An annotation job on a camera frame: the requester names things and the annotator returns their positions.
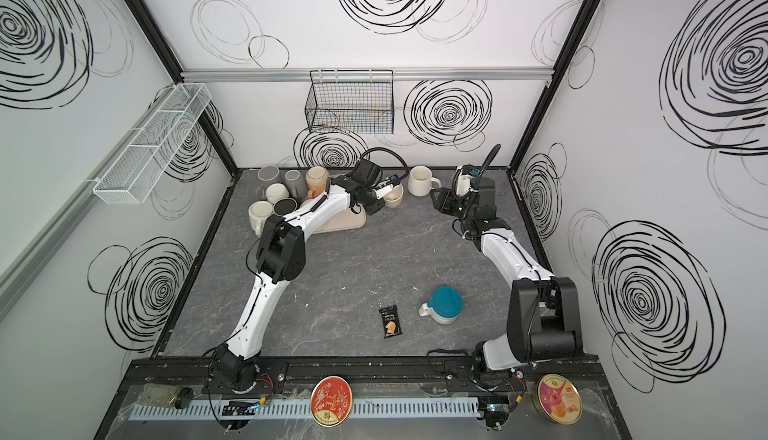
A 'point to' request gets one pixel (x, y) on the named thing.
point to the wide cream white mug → (258, 212)
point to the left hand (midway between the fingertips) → (382, 196)
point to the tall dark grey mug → (266, 176)
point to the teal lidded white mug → (443, 306)
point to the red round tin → (331, 401)
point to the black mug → (285, 206)
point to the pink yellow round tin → (557, 399)
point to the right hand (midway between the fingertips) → (433, 191)
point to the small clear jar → (166, 395)
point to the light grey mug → (297, 185)
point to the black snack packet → (391, 323)
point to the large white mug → (420, 181)
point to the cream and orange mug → (317, 178)
